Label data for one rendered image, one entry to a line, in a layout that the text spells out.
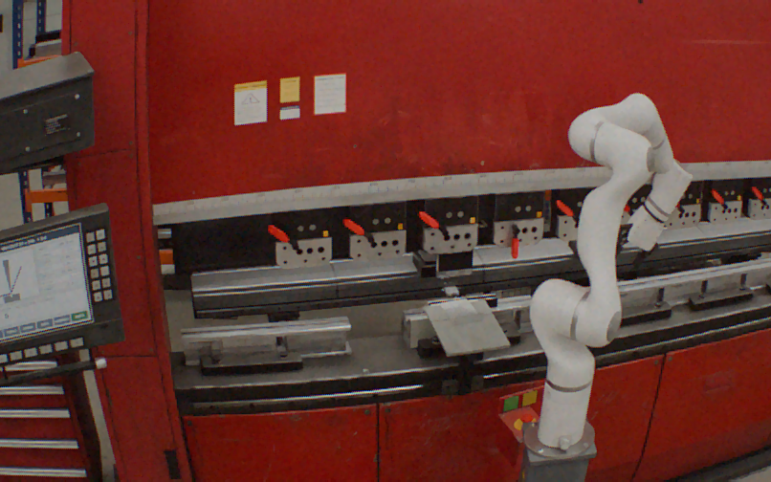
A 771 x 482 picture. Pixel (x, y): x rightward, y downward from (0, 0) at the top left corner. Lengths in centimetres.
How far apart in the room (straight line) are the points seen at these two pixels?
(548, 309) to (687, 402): 137
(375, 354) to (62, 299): 113
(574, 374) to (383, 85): 94
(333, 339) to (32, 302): 111
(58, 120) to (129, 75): 31
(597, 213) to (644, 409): 135
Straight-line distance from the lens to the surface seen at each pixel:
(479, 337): 311
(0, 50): 734
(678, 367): 360
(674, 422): 376
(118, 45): 261
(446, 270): 323
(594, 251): 242
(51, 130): 241
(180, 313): 531
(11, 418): 360
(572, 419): 260
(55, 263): 252
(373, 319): 520
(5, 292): 252
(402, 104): 297
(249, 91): 288
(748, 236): 400
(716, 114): 337
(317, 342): 323
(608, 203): 240
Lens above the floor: 259
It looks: 26 degrees down
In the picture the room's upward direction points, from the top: straight up
